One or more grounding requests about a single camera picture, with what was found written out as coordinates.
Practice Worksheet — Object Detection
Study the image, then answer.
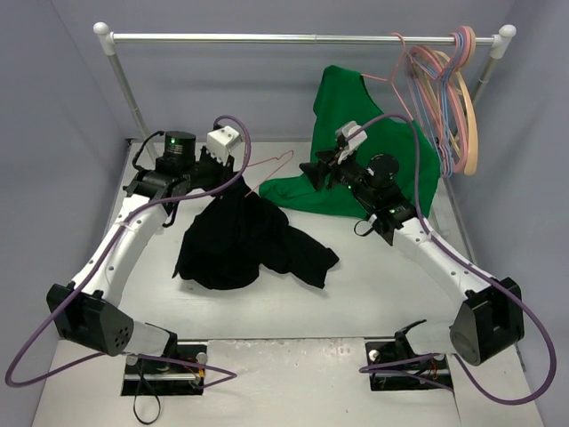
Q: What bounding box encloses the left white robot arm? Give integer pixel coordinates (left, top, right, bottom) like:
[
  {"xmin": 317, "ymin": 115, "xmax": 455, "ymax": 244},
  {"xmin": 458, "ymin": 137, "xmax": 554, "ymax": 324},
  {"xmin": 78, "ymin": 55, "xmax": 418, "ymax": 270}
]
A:
[{"xmin": 46, "ymin": 125, "xmax": 242, "ymax": 374}]

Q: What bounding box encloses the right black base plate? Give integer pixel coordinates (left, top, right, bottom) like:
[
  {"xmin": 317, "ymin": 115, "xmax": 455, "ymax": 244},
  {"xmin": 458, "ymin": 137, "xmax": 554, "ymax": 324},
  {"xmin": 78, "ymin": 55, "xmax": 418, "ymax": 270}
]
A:
[{"xmin": 365, "ymin": 340, "xmax": 453, "ymax": 392}]

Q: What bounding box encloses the pink hanger holding green shirt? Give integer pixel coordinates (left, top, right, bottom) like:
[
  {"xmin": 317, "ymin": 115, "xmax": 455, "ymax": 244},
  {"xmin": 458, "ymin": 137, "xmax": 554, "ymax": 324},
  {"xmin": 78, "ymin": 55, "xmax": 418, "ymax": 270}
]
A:
[{"xmin": 360, "ymin": 31, "xmax": 414, "ymax": 121}]

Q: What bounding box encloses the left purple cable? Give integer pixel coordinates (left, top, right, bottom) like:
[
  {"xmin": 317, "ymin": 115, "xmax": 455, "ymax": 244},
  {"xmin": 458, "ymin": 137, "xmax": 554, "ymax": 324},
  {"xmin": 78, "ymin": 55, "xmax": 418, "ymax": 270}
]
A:
[{"xmin": 5, "ymin": 115, "xmax": 252, "ymax": 391}]

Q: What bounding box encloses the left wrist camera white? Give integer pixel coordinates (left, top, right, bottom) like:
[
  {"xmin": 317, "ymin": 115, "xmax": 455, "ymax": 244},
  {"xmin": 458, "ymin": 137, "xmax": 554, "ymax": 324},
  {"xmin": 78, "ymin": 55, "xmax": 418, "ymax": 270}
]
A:
[{"xmin": 205, "ymin": 125, "xmax": 242, "ymax": 164}]

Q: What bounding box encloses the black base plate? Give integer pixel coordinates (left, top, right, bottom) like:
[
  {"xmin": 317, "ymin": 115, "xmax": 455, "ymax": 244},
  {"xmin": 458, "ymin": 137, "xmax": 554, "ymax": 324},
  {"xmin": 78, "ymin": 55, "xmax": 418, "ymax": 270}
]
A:
[
  {"xmin": 365, "ymin": 340, "xmax": 453, "ymax": 392},
  {"xmin": 121, "ymin": 359, "xmax": 204, "ymax": 397}
]

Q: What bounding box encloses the black t shirt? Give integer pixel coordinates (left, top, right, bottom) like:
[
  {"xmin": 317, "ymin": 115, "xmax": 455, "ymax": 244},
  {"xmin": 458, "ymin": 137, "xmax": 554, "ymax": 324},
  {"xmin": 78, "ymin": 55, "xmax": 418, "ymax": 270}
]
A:
[{"xmin": 173, "ymin": 179, "xmax": 340, "ymax": 291}]

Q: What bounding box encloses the bunch of coloured hangers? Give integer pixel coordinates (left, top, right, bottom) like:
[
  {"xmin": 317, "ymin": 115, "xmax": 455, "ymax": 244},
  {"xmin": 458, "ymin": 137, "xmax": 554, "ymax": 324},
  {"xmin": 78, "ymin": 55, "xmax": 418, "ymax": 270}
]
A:
[{"xmin": 400, "ymin": 26, "xmax": 479, "ymax": 178}]

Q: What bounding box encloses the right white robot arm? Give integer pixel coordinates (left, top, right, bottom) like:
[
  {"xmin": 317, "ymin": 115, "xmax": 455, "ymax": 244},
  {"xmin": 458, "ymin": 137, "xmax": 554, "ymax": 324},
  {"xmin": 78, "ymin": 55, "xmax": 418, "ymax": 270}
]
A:
[{"xmin": 300, "ymin": 149, "xmax": 525, "ymax": 367}]

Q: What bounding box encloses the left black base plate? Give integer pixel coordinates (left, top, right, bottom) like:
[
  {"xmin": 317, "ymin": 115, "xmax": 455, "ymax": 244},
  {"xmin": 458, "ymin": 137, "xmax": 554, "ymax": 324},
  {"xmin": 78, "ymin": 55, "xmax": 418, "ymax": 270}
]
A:
[{"xmin": 121, "ymin": 359, "xmax": 204, "ymax": 397}]

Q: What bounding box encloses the metal clothes rack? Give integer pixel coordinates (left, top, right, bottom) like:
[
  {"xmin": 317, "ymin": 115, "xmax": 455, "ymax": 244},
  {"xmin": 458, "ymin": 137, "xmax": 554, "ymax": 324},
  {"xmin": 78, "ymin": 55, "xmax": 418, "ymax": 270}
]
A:
[{"xmin": 92, "ymin": 21, "xmax": 517, "ymax": 263}]

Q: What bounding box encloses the pink wire hanger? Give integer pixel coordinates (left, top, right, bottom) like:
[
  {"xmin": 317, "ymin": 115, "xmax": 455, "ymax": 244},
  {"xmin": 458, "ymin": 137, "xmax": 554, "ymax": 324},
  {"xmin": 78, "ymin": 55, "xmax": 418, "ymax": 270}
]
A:
[{"xmin": 243, "ymin": 149, "xmax": 295, "ymax": 199}]

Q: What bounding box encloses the green t shirt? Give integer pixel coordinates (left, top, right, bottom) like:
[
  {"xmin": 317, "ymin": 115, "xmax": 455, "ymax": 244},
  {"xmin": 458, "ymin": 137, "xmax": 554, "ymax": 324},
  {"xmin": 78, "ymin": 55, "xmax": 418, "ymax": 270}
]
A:
[{"xmin": 259, "ymin": 66, "xmax": 440, "ymax": 219}]

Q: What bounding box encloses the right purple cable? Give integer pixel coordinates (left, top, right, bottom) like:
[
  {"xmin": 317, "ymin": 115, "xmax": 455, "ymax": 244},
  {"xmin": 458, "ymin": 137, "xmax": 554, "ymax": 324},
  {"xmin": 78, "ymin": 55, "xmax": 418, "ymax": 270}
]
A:
[{"xmin": 357, "ymin": 113, "xmax": 557, "ymax": 407}]

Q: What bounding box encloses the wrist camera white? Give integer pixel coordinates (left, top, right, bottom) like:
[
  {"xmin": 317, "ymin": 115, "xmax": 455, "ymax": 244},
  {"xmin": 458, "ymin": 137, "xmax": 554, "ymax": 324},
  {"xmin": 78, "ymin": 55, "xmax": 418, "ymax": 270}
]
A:
[
  {"xmin": 335, "ymin": 121, "xmax": 367, "ymax": 165},
  {"xmin": 205, "ymin": 125, "xmax": 242, "ymax": 164}
]

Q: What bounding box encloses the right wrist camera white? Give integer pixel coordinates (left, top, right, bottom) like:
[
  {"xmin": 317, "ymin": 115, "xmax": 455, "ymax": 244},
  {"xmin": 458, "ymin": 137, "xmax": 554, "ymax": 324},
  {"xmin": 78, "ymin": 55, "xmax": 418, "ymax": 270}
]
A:
[{"xmin": 335, "ymin": 121, "xmax": 367, "ymax": 165}]

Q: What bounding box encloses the purple cable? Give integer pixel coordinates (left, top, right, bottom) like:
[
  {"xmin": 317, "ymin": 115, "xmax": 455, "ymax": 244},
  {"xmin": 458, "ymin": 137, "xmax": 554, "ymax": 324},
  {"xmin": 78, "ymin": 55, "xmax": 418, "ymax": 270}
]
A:
[
  {"xmin": 5, "ymin": 115, "xmax": 252, "ymax": 391},
  {"xmin": 357, "ymin": 113, "xmax": 557, "ymax": 407}
]

